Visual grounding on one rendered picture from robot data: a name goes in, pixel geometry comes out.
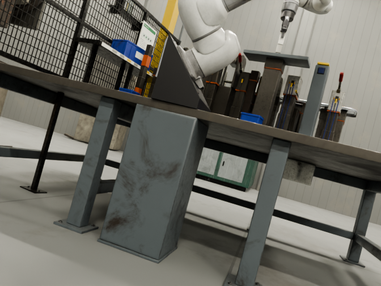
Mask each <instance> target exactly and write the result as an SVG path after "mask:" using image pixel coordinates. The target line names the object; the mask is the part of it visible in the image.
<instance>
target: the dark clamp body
mask: <svg viewBox="0 0 381 286"><path fill-rule="evenodd" d="M250 75H251V74H250V73H247V72H243V73H240V75H239V79H238V83H237V86H236V89H235V90H236V94H235V98H234V102H233V105H232V106H231V109H230V113H229V117H233V118H236V119H239V118H240V114H241V111H242V107H243V103H244V99H245V95H246V92H247V88H248V84H249V78H250Z"/></svg>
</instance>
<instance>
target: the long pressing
mask: <svg viewBox="0 0 381 286"><path fill-rule="evenodd" d="M282 101H283V96H280V104H282ZM299 103H301V104H299ZM302 104H306V100H301V99H298V100H297V101H296V104H295V107H297V108H302ZM321 107H323V108H324V107H326V108H328V104H324V103H321ZM321 107H320V109H319V112H320V111H321ZM341 110H342V111H347V115H346V116H347V117H356V116H357V111H356V110H355V109H353V108H347V107H342V109H341Z"/></svg>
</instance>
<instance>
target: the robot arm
mask: <svg viewBox="0 0 381 286"><path fill-rule="evenodd" d="M249 1H251V0H178V3H177V5H178V11H179V15H180V19H181V21H182V23H183V26H184V28H185V30H186V32H187V34H188V35H189V37H190V39H191V41H192V43H193V46H194V48H192V49H190V50H188V51H184V50H183V49H182V47H181V46H179V45H178V46H177V48H178V50H179V52H180V55H181V57H182V59H183V61H184V63H185V66H186V67H187V70H188V72H189V75H190V76H191V78H192V79H193V81H194V82H195V84H196V85H197V87H198V89H200V90H202V89H203V88H204V85H203V83H202V79H203V78H205V77H207V76H209V75H211V74H214V73H216V72H218V71H220V70H222V69H223V68H225V67H227V66H228V65H229V64H231V63H232V62H233V61H234V60H235V59H236V58H237V56H238V54H239V53H240V44H239V41H238V38H237V37H236V35H235V34H234V33H233V32H232V31H230V30H225V31H224V30H223V29H222V28H221V25H220V24H221V23H222V22H223V21H225V20H226V19H227V16H228V12H230V11H232V10H234V9H236V8H238V7H239V6H241V5H243V4H245V3H247V2H249ZM298 7H302V8H304V9H305V10H307V11H310V12H313V13H316V14H320V15H323V14H327V13H329V12H330V11H331V9H332V7H333V2H332V0H283V5H282V9H281V12H282V14H281V20H282V21H283V22H282V28H281V30H280V32H281V33H280V37H279V40H278V44H277V48H276V53H281V49H282V46H283V43H284V39H285V35H286V31H287V28H288V26H289V22H292V21H293V20H294V16H295V15H296V12H297V10H298Z"/></svg>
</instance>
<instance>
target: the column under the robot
mask: <svg viewBox="0 0 381 286"><path fill-rule="evenodd" d="M208 129H209V127H208V126H206V125H205V124H204V123H202V122H201V121H199V119H197V118H195V117H191V116H187V115H182V114H179V113H174V112H170V111H166V110H161V109H158V108H154V107H149V106H145V105H142V104H137V105H136V108H135V111H134V115H133V119H132V123H131V126H130V129H129V134H128V138H127V140H126V144H125V148H124V152H123V155H122V159H121V162H120V166H119V169H118V173H117V176H116V180H115V185H114V187H113V191H112V195H111V199H110V202H109V206H108V209H107V213H106V216H105V220H104V224H103V227H102V230H101V234H100V238H99V239H98V240H97V241H98V242H101V243H103V244H106V245H108V246H112V247H114V248H117V249H119V250H122V251H125V252H127V253H130V254H133V255H136V256H138V257H141V258H144V259H147V260H149V261H152V262H154V263H157V264H158V263H160V262H161V261H162V260H163V259H165V258H166V257H167V256H169V255H170V254H171V253H172V252H173V251H175V250H176V249H177V243H178V240H179V236H180V232H181V228H182V225H183V221H184V217H185V213H186V211H187V206H188V203H189V199H190V196H191V192H192V188H193V184H194V180H195V177H196V173H197V169H198V165H199V162H200V158H201V154H202V151H203V148H204V144H205V140H206V136H207V133H208Z"/></svg>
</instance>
